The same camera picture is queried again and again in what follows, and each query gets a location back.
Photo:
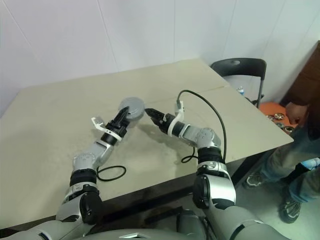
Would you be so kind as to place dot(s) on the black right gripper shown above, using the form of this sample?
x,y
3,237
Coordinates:
x,y
166,122

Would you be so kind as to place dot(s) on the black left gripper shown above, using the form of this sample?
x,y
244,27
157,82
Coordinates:
x,y
118,128

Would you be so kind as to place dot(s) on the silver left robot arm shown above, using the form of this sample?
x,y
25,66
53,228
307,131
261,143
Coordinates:
x,y
86,160

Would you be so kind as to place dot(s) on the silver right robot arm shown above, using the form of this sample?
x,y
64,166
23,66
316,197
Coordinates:
x,y
215,180

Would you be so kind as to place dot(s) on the person's bare hand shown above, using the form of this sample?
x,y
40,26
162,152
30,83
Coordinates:
x,y
297,112

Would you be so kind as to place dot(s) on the clear water bottle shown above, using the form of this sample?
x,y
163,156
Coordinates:
x,y
241,91

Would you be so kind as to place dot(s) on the black folding chair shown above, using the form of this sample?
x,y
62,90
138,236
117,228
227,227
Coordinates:
x,y
240,65

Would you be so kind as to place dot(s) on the dark rounded shape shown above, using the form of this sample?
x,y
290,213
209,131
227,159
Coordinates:
x,y
190,220

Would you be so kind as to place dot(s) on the orange parts tray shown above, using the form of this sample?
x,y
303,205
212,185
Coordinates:
x,y
267,107

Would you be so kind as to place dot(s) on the gray hiking shoe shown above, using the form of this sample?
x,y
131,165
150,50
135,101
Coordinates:
x,y
253,180
290,210

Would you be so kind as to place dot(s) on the silver robot torso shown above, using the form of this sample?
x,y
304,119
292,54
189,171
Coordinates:
x,y
135,235

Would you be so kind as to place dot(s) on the person in brown jacket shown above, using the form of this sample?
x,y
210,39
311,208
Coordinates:
x,y
307,75

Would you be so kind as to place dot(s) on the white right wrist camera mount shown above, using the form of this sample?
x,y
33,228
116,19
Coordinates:
x,y
180,110

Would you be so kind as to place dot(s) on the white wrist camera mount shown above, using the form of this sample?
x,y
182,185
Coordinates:
x,y
180,110
98,123

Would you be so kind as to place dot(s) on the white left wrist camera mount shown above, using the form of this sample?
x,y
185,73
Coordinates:
x,y
98,123

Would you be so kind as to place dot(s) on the dark table frame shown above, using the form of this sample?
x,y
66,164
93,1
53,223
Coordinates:
x,y
150,197

